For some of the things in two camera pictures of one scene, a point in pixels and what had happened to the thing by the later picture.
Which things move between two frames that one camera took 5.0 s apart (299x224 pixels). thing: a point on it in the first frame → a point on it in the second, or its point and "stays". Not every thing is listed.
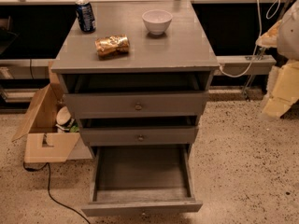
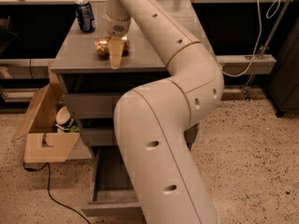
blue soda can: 85,15 stays
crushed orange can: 112,46 stays
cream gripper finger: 282,90 → 116,26
